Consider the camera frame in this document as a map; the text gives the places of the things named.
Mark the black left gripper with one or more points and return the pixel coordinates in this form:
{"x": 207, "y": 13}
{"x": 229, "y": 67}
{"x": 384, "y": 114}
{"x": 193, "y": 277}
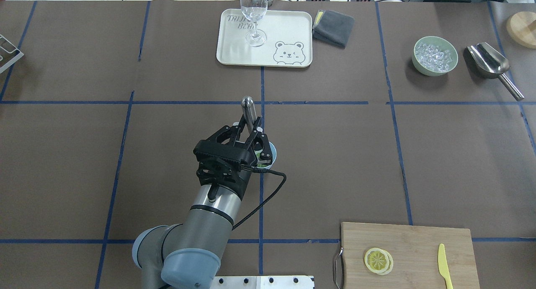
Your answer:
{"x": 220, "y": 139}

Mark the yellow plastic knife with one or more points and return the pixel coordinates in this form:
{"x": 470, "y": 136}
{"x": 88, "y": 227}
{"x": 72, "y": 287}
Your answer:
{"x": 443, "y": 266}

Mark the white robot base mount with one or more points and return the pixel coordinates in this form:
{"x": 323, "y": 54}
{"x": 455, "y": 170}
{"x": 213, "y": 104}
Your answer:
{"x": 264, "y": 282}

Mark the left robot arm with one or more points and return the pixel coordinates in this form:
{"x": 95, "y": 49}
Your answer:
{"x": 188, "y": 255}

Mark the steel ice scoop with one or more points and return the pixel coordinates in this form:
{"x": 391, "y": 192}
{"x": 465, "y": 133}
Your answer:
{"x": 491, "y": 64}

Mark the green bowl of ice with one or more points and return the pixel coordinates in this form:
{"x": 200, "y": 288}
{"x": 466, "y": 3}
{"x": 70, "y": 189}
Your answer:
{"x": 434, "y": 56}

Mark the clear wine glass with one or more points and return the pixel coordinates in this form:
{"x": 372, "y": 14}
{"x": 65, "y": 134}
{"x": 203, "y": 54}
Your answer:
{"x": 254, "y": 11}

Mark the white wire dish rack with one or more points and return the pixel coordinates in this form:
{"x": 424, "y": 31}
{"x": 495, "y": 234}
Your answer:
{"x": 9, "y": 54}

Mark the blue plastic cup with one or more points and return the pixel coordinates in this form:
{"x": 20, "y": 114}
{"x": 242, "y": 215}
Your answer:
{"x": 273, "y": 153}

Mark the steel muddler black tip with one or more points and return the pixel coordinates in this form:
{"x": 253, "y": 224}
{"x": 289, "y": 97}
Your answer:
{"x": 249, "y": 112}

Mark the cream bear tray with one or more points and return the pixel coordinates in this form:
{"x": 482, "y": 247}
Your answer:
{"x": 288, "y": 43}

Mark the bamboo cutting board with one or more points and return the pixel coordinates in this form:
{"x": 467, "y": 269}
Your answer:
{"x": 414, "y": 250}

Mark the grey folded cloth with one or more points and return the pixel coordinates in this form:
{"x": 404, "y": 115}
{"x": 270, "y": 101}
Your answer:
{"x": 333, "y": 27}

